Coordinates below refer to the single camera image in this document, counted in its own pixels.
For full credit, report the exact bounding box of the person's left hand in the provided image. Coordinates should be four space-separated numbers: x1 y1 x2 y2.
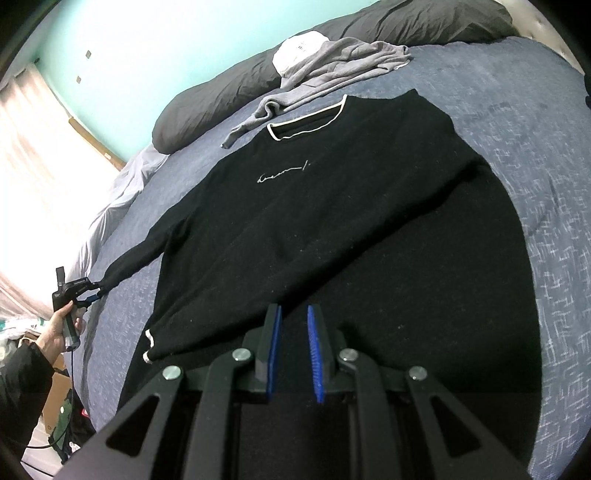
36 302 86 356

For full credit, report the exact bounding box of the pink curtain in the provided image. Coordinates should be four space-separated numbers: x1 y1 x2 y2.
0 65 126 320

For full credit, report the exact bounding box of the dark grey duvet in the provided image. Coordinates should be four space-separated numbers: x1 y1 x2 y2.
152 0 520 154

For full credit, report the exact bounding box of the grey hoodie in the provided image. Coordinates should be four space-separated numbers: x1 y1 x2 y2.
221 37 413 150

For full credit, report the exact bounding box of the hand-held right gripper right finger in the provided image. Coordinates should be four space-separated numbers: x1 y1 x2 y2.
307 304 532 480

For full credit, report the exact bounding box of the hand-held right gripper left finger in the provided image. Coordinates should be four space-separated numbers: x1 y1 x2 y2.
53 304 284 480

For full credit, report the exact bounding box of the white garment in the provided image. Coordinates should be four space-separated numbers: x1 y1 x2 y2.
272 31 329 79

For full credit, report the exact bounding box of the wooden board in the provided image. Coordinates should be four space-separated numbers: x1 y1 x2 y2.
68 117 127 168

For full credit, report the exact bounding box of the cardboard box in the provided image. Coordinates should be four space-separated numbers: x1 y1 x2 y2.
39 342 75 445

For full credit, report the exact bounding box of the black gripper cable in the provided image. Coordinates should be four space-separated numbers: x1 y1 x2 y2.
27 348 75 465

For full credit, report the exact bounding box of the light grey blanket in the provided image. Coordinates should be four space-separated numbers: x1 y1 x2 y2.
69 143 170 288

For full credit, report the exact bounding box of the person's left forearm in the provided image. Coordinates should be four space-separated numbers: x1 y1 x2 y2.
0 342 57 462

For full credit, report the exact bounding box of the cream tufted headboard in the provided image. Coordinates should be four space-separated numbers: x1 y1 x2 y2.
501 0 587 75

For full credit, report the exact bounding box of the black sweater with white trim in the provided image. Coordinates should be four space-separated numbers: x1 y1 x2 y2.
99 89 544 480

